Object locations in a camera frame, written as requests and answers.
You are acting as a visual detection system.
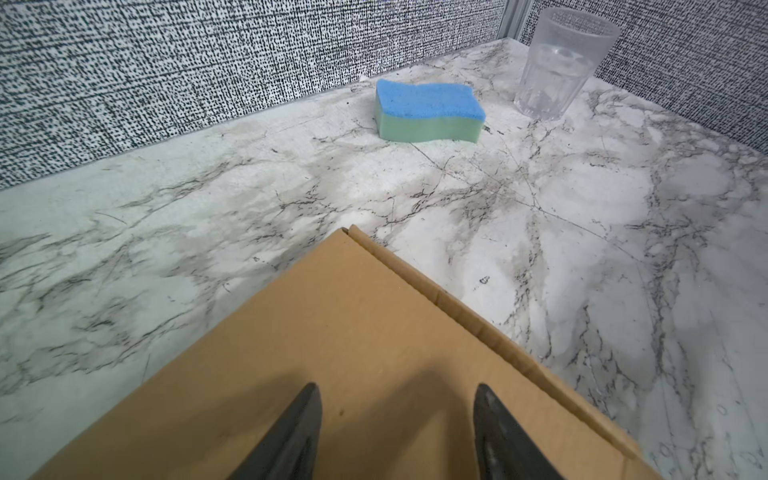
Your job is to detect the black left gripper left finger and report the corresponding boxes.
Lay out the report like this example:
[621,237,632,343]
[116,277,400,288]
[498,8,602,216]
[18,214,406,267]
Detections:
[229,382,322,480]

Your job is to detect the brown cardboard box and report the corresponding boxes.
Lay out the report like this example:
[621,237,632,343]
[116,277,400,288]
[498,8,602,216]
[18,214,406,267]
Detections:
[37,227,655,479]

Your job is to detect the blue green sponge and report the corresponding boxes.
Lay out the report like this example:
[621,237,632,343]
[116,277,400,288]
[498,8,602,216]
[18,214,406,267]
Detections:
[375,80,486,143]

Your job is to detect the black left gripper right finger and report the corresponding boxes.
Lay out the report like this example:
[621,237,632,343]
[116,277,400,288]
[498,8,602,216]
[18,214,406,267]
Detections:
[473,383,564,480]

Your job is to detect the clear round plastic lid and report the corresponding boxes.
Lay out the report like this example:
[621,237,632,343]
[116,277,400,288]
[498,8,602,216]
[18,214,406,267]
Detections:
[514,7,621,121]

